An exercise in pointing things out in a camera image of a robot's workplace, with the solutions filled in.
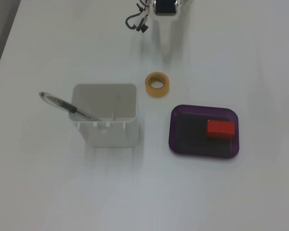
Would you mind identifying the clear black ballpoint pen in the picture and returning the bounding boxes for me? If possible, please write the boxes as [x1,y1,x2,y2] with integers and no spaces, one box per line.
[39,91,104,122]

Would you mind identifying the white plastic box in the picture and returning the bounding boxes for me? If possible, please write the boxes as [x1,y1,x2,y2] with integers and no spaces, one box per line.
[68,83,139,148]

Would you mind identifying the purple plastic tray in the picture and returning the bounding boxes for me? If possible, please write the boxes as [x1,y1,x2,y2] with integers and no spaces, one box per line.
[168,104,240,160]

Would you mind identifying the red white servo wires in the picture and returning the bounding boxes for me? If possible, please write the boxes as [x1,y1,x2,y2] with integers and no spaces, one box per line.
[135,0,151,12]

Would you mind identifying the yellow tape roll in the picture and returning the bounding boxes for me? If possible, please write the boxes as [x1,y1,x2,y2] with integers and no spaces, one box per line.
[144,71,171,98]

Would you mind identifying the red ribbed block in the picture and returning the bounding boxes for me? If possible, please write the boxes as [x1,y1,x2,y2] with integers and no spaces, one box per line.
[206,119,236,140]

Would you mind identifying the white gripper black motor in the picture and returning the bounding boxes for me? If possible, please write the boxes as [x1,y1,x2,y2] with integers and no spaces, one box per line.
[152,0,183,64]

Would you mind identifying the black tray mat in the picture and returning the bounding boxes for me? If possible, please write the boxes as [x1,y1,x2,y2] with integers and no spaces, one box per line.
[177,113,233,156]

